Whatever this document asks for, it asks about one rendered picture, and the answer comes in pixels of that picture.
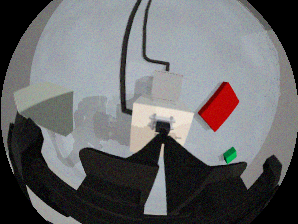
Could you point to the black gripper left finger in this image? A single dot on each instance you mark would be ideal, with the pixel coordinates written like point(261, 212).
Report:
point(137, 171)

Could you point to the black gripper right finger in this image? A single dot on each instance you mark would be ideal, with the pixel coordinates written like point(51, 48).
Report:
point(186, 176)

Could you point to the small green block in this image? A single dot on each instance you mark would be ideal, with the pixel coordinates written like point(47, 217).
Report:
point(230, 155)

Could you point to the red rectangular block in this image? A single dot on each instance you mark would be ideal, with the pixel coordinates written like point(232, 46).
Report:
point(219, 106)

